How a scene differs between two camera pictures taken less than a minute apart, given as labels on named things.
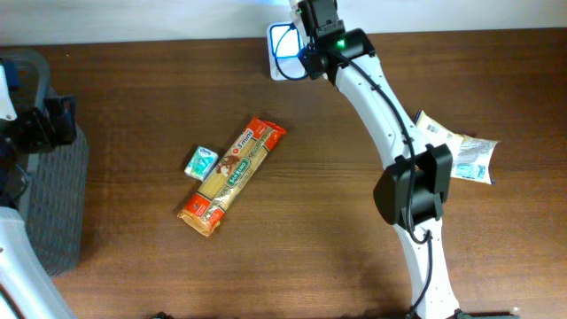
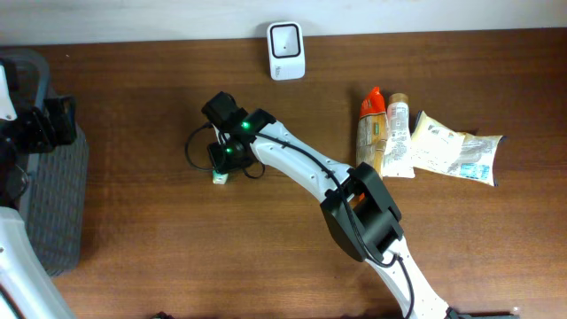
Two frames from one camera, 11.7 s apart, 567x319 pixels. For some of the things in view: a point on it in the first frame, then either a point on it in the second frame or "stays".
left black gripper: [62, 119] stays
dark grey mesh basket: [58, 177] stays
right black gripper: [317, 11] -> [226, 164]
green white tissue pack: [201, 163] -> [219, 178]
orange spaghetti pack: [235, 169] -> [371, 131]
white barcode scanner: [284, 43] stays
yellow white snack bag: [470, 156] stays
